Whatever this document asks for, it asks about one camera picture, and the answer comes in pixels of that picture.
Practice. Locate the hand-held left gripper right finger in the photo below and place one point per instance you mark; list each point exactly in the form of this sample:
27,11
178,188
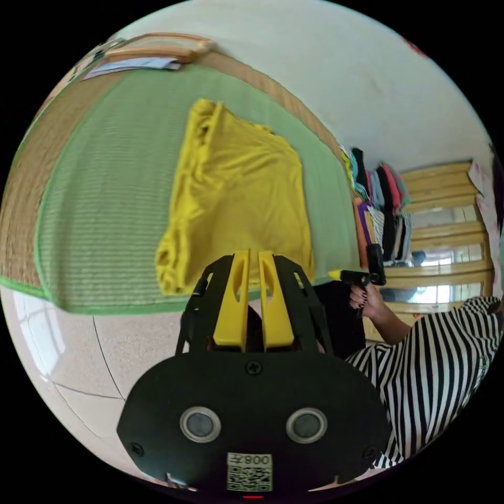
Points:
275,311

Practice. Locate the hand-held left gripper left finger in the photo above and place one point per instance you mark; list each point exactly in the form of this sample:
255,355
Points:
230,299

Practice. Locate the person's right hand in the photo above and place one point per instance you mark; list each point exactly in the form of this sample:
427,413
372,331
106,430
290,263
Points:
370,301

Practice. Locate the wooden cupboard with mirrors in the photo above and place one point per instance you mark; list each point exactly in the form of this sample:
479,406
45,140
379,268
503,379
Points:
445,232

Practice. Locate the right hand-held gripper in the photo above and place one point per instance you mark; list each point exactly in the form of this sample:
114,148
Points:
356,277

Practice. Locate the yellow short sleeve shirt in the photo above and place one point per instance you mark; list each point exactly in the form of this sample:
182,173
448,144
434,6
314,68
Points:
244,197

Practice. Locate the pile of clothes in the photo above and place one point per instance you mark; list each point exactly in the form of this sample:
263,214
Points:
384,204

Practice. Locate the light blue folded cloth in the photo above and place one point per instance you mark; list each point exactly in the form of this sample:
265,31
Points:
134,66

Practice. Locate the bed with green woven mat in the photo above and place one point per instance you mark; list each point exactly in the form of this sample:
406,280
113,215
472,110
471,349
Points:
110,189

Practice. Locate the person's right forearm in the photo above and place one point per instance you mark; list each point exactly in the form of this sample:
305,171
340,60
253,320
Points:
393,325

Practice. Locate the person's body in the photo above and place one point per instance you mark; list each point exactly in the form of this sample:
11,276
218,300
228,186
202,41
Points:
425,378

